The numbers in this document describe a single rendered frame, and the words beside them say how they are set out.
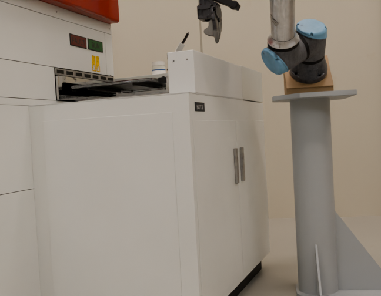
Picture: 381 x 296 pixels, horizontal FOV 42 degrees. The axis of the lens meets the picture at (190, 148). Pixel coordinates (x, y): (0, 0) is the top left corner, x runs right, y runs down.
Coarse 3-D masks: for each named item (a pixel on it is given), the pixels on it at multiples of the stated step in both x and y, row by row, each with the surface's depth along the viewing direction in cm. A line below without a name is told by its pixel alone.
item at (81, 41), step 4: (72, 36) 206; (76, 36) 209; (72, 40) 206; (76, 40) 208; (80, 40) 211; (84, 40) 214; (72, 44) 206; (76, 44) 208; (80, 44) 211; (84, 44) 214
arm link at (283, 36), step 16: (272, 0) 168; (288, 0) 166; (272, 16) 173; (288, 16) 170; (272, 32) 178; (288, 32) 175; (272, 48) 180; (288, 48) 178; (304, 48) 184; (272, 64) 184; (288, 64) 183
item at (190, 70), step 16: (176, 64) 164; (192, 64) 162; (208, 64) 174; (224, 64) 191; (176, 80) 164; (192, 80) 162; (208, 80) 173; (224, 80) 190; (240, 80) 210; (224, 96) 189; (240, 96) 210
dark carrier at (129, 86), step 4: (124, 84) 195; (128, 84) 196; (152, 84) 201; (156, 84) 202; (160, 84) 203; (164, 84) 204; (84, 88) 203; (112, 88) 209; (116, 88) 210; (120, 88) 211; (124, 88) 212; (128, 88) 213; (132, 88) 214; (136, 88) 215; (140, 88) 216; (144, 88) 217; (148, 88) 218; (152, 88) 219
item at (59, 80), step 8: (56, 80) 194; (64, 80) 198; (72, 80) 203; (80, 80) 208; (88, 80) 214; (96, 80) 220; (56, 88) 195; (56, 96) 195; (64, 96) 198; (72, 96) 203; (80, 96) 208; (88, 96) 213; (96, 96) 219
